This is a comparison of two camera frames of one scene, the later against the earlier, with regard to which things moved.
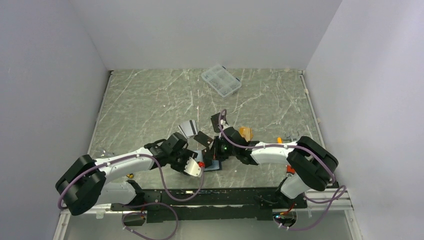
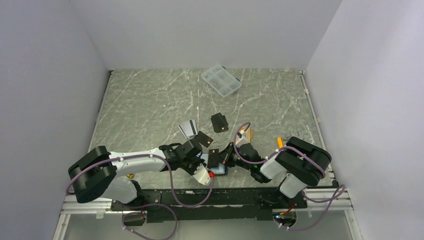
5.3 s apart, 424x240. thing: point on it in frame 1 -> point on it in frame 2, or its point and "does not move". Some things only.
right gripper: x=216 y=154 -> x=231 y=148
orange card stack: x=246 y=132 does not move
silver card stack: x=188 y=128 does not move
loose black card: x=203 y=138 does not move
